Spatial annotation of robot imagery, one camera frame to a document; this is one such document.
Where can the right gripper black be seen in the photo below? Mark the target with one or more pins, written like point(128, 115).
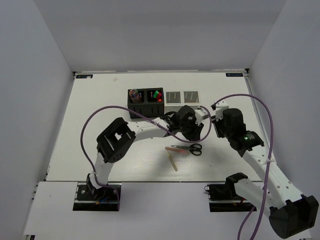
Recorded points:
point(216, 124)

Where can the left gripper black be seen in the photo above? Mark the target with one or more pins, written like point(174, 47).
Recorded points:
point(196, 134)

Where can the black handled scissors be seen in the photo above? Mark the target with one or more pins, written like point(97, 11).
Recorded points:
point(195, 149)

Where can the slim orange pen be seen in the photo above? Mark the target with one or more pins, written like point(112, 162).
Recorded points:
point(177, 150)

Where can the slim yellow pen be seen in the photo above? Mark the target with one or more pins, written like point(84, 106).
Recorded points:
point(172, 161)

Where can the green cap black highlighter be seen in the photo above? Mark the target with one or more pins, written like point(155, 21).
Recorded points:
point(156, 94)

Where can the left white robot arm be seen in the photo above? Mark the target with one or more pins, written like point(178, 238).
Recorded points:
point(114, 142)

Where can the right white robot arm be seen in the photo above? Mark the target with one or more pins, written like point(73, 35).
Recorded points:
point(288, 210)

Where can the white double pen holder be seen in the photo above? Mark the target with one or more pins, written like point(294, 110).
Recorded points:
point(174, 100)

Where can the black double pen holder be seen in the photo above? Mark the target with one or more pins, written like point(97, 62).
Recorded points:
point(148, 107)

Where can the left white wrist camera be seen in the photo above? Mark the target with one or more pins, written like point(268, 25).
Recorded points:
point(200, 115)

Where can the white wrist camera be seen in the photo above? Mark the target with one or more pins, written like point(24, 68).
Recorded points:
point(218, 108)
point(200, 115)

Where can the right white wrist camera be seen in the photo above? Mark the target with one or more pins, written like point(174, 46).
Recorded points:
point(218, 108)

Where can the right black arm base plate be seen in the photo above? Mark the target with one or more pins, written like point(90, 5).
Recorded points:
point(221, 202)

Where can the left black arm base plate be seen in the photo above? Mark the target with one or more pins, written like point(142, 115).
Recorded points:
point(107, 199)

